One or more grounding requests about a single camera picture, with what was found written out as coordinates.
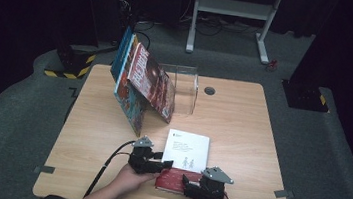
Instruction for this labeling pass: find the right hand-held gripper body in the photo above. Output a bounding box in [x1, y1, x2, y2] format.
[194, 165, 236, 199]

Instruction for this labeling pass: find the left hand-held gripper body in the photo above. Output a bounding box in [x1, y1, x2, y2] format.
[126, 134, 159, 176]

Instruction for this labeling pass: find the white and red book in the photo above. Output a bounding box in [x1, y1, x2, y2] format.
[153, 127, 212, 197]

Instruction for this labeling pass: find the light blue picture book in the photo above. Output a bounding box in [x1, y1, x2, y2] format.
[108, 32, 156, 139]

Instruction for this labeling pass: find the clear acrylic book rack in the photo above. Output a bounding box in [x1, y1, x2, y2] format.
[154, 62, 202, 117]

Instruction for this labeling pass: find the dark purple magazine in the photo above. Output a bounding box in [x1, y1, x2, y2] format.
[122, 41, 182, 124]

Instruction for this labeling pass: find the dark blue picture book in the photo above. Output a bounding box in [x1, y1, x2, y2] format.
[109, 25, 136, 85]

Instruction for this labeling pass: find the person's left hand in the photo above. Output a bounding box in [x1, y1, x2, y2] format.
[112, 164, 160, 199]

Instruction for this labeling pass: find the grey tape piece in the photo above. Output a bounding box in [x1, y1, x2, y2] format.
[273, 188, 295, 199]
[33, 164, 56, 175]

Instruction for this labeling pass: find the grey round table grommet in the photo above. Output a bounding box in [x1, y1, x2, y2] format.
[203, 86, 217, 97]

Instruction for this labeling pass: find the black yellow striped stand base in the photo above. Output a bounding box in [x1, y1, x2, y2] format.
[43, 42, 98, 83]

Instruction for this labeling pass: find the black stand base yellow mark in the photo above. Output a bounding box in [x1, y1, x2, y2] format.
[278, 78, 332, 114]

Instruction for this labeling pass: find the small red floor object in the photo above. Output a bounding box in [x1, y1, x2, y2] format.
[265, 59, 279, 74]

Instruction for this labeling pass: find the dark equipment with red light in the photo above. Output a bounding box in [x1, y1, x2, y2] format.
[109, 0, 139, 47]

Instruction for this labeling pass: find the white metal stand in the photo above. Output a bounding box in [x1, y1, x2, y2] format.
[184, 0, 284, 66]

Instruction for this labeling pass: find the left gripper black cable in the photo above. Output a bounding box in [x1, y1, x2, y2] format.
[83, 134, 138, 199]

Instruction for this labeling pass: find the cable bundle under stand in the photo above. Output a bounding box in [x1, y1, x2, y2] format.
[176, 10, 265, 43]

